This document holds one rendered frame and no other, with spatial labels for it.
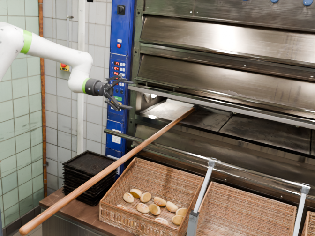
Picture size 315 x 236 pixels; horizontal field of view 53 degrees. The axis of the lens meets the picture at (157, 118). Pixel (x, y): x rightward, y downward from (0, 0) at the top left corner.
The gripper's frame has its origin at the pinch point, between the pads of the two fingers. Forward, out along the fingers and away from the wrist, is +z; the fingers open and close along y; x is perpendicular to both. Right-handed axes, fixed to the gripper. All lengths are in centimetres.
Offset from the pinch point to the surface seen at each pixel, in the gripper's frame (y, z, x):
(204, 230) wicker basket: 90, 43, -34
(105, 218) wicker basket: 87, -15, -6
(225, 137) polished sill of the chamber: 31, 42, -55
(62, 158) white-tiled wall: 88, -95, -55
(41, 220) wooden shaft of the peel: 30, 8, 71
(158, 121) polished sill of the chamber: 32, -7, -55
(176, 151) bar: 32.1, 23.1, -17.8
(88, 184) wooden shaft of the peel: 29, 7, 44
